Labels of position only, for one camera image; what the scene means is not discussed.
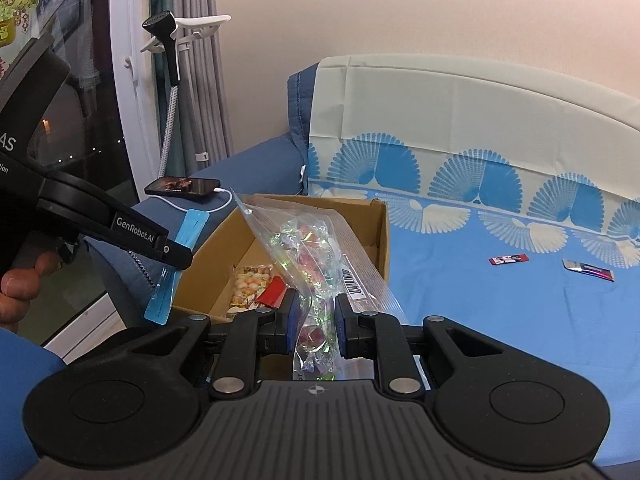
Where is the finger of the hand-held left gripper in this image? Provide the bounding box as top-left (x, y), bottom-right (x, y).
top-left (107, 202), bottom-right (194, 268)

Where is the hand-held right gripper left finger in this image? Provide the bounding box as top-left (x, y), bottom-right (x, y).
top-left (120, 287), bottom-right (306, 401)

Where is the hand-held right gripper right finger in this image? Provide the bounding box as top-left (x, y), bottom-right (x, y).
top-left (334, 292), bottom-right (516, 401)

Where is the cardboard box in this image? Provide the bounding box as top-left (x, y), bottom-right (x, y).
top-left (170, 192), bottom-right (391, 376)

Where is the person's left hand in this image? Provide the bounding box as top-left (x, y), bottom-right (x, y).
top-left (0, 252), bottom-right (64, 334)

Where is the red snack packet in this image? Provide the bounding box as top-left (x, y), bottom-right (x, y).
top-left (255, 277), bottom-right (289, 311)

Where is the peanut snack packet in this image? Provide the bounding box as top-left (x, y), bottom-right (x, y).
top-left (229, 265), bottom-right (277, 322)

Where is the black smartphone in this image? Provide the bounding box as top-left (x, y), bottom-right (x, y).
top-left (144, 176), bottom-right (222, 198)

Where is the teal curtain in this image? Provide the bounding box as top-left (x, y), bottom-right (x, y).
top-left (150, 55), bottom-right (175, 181)

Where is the flower window sticker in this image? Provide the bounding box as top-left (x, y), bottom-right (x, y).
top-left (0, 0), bottom-right (42, 49)

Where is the black garment steamer head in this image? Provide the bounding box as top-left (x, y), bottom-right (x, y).
top-left (141, 10), bottom-right (184, 87)

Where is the grey curtain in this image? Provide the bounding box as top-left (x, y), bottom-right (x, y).
top-left (177, 0), bottom-right (234, 161)

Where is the white charging cable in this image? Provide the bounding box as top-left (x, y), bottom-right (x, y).
top-left (155, 186), bottom-right (236, 216)

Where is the white window frame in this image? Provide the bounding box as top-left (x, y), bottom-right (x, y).
top-left (107, 0), bottom-right (157, 201)

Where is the white window handle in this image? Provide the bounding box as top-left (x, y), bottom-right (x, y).
top-left (122, 52), bottom-right (144, 84)

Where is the braided steamer hose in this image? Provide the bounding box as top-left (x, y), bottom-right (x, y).
top-left (159, 84), bottom-right (181, 179)

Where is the white steamer wall bracket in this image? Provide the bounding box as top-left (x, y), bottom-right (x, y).
top-left (140, 14), bottom-right (232, 54)

